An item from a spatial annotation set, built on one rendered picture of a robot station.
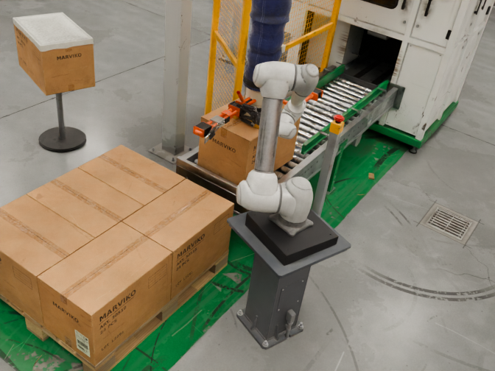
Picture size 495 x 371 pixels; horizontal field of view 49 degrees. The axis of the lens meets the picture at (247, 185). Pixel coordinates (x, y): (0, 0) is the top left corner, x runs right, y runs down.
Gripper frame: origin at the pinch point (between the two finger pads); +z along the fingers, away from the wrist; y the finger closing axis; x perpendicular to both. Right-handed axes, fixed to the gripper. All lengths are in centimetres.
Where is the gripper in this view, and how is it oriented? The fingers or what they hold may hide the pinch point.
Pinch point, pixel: (236, 109)
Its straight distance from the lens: 341.3
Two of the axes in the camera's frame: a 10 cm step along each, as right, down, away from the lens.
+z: -8.3, -4.0, 3.9
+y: -1.1, 8.1, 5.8
